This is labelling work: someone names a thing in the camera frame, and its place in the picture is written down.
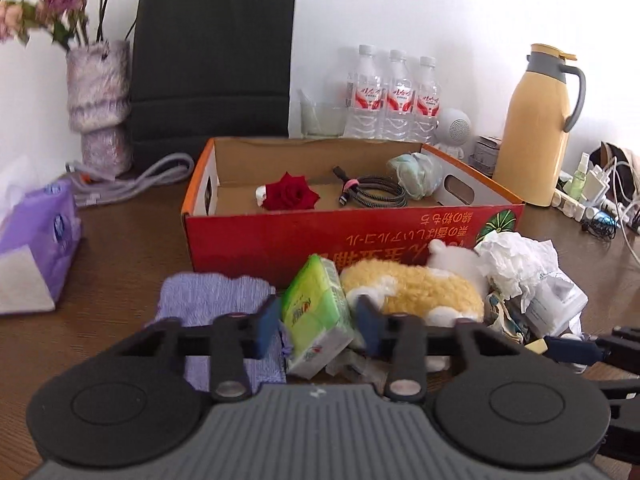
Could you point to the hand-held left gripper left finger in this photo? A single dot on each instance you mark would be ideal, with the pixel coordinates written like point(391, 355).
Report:
point(267, 329)

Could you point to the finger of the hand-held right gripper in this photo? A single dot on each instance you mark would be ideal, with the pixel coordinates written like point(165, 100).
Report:
point(627, 334)
point(570, 351)

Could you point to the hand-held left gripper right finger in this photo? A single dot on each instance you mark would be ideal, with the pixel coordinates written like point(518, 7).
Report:
point(369, 327)

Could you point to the small yellow block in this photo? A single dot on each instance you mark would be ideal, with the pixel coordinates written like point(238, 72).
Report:
point(536, 348)

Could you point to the green tissue pack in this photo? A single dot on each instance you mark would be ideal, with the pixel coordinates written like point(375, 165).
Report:
point(310, 310)

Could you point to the yellow plush toy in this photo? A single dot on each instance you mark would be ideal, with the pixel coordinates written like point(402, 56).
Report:
point(415, 290)

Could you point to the purple cloth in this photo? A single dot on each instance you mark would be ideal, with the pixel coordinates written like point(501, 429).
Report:
point(210, 295)

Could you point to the printed wrapper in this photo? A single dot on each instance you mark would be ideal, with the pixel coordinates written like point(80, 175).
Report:
point(505, 315)

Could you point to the red cardboard box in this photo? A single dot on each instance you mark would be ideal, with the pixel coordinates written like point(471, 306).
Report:
point(250, 240)

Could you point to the white tissue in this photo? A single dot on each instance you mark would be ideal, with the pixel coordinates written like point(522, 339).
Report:
point(510, 260)

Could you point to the clear plastic wrapper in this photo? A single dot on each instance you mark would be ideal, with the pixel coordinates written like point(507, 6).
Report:
point(360, 367)

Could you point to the white plastic packet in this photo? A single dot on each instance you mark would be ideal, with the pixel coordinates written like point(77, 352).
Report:
point(555, 305)

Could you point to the red rose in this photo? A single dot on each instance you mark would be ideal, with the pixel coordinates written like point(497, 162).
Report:
point(290, 192)

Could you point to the white charger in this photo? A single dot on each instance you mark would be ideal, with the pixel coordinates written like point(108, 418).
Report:
point(597, 180)

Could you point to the small green spray bottle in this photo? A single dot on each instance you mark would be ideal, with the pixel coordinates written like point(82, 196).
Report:
point(579, 180)

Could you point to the small printed tin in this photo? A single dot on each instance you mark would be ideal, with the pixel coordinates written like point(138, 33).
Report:
point(486, 155)

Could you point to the white round speaker figure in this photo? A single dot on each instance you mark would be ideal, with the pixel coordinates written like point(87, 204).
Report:
point(454, 130)

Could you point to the glass cup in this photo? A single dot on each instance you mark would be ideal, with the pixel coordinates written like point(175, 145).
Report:
point(322, 117)

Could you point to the yellow thermos jug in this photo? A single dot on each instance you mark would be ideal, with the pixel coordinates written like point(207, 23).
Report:
point(535, 135)

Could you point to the clear water bottle red label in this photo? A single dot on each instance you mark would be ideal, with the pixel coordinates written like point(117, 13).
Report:
point(429, 102)
point(365, 95)
point(400, 97)

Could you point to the purple tissue pack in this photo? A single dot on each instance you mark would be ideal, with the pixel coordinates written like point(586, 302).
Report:
point(45, 230)

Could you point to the black paper bag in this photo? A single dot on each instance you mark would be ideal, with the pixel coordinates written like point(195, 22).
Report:
point(210, 60)

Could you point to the mottled purple vase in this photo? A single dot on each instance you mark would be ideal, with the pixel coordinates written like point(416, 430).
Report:
point(100, 95)

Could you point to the dried pink flowers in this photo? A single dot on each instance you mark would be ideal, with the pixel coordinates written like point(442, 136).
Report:
point(60, 0)

